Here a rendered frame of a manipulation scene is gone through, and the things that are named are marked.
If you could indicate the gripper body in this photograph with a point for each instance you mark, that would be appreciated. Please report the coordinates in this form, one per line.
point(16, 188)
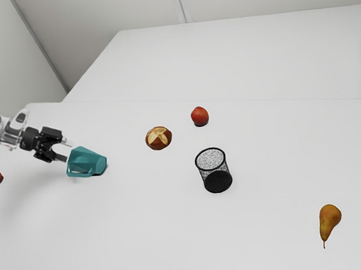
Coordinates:
point(32, 139)

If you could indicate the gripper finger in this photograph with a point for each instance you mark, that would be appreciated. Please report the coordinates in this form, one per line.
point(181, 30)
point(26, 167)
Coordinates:
point(65, 142)
point(52, 157)

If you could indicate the teal faceted mug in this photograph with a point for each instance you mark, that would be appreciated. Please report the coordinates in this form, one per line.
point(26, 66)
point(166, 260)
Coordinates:
point(86, 162)

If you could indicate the brown pretzel bread roll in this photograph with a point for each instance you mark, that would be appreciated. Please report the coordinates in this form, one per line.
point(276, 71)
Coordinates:
point(158, 138)

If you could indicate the red apple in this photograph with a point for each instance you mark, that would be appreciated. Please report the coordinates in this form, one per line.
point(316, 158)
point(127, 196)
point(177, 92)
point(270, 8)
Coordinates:
point(199, 116)

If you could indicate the black mesh pen holder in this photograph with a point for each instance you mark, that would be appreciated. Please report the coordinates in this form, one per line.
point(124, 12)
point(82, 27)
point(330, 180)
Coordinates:
point(213, 169)

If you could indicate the yellow-brown pear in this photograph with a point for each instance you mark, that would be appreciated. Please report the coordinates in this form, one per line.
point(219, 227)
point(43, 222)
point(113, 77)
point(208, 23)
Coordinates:
point(328, 220)

